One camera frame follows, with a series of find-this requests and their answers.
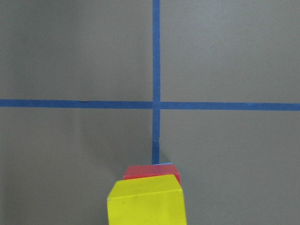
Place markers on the yellow cube block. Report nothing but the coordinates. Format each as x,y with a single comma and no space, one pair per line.
157,200

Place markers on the red cube block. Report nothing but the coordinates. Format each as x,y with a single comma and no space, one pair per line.
141,171

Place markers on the blue cube block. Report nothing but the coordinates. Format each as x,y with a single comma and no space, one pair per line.
166,163

